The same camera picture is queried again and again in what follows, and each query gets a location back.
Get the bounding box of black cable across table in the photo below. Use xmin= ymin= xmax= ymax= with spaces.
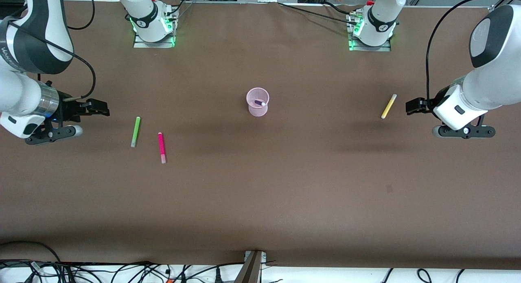
xmin=277 ymin=1 xmax=363 ymax=26

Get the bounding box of metal post with bracket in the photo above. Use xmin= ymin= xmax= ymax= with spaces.
xmin=235 ymin=250 xmax=267 ymax=283

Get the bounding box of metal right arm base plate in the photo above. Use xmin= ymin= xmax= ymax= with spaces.
xmin=134 ymin=33 xmax=176 ymax=48

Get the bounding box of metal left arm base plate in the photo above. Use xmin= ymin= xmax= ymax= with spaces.
xmin=348 ymin=38 xmax=392 ymax=52

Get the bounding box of yellow marker pen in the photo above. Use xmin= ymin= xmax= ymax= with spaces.
xmin=381 ymin=94 xmax=397 ymax=119

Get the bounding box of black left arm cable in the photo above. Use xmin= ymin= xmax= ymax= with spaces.
xmin=425 ymin=0 xmax=521 ymax=106

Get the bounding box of black looping floor cable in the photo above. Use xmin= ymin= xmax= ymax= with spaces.
xmin=0 ymin=241 xmax=61 ymax=264

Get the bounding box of green marker pen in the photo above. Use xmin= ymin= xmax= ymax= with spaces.
xmin=131 ymin=117 xmax=141 ymax=148

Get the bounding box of pink mesh pen holder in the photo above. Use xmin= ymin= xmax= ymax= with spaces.
xmin=246 ymin=88 xmax=270 ymax=118

